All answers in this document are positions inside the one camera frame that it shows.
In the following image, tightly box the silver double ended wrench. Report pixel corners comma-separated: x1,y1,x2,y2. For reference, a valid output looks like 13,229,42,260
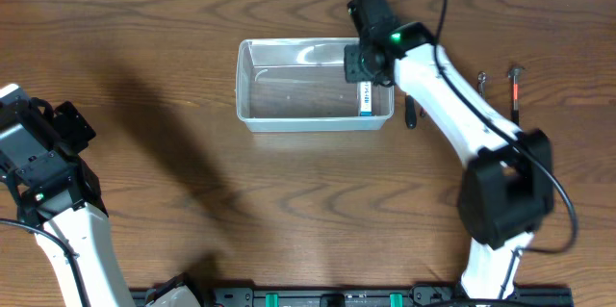
477,71,487,97

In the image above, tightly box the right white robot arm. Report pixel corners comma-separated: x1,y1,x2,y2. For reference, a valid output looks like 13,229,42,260
344,0,554,299

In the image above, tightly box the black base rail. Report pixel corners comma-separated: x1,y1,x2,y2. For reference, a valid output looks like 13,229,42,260
131,284,575,307

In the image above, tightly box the black yellow screwdriver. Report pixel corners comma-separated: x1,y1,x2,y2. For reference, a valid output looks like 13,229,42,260
404,95,417,129

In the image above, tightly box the white blue small box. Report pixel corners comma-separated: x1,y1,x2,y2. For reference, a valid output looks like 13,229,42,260
358,82,372,116

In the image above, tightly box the clear plastic container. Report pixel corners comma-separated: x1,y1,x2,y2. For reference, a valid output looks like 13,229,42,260
236,38,395,133

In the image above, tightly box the black orange hammer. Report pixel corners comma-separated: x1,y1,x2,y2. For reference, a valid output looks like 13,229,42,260
507,65,525,125

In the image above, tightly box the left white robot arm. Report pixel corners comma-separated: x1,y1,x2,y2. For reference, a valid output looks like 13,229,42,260
1,84,135,306

